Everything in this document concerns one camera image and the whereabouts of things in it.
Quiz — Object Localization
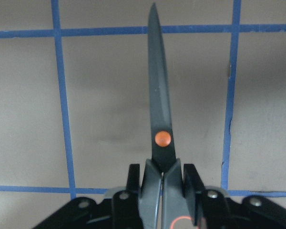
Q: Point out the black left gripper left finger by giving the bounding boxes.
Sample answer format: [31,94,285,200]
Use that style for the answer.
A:
[35,164,143,229]

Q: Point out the grey orange scissors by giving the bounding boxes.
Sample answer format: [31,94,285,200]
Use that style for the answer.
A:
[139,3,196,229]

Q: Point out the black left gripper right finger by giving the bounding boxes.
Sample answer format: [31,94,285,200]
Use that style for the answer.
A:
[184,164,286,229]

